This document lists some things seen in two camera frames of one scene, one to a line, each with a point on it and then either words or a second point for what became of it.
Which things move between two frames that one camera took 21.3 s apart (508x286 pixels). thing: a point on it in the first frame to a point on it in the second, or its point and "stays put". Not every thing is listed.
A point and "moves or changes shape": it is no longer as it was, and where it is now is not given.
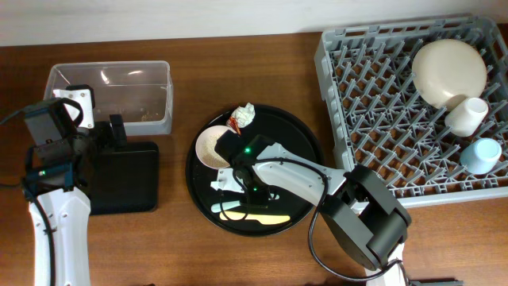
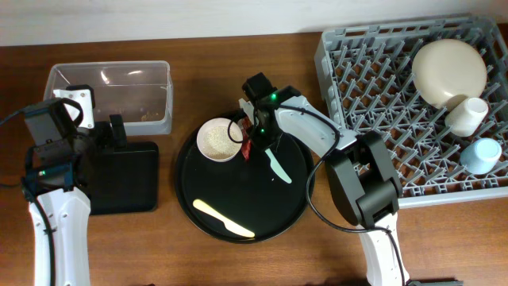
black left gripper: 109,141 stays put
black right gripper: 255,202 to 259,142
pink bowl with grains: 205,147 moves or changes shape
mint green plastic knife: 215,207 moves or changes shape
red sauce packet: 234,124 to 246,145
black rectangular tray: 126,180 stays put
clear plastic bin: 140,91 stays put
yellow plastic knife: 266,219 to 230,225
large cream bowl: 447,71 stays put
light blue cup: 481,156 stays put
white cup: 466,119 stays put
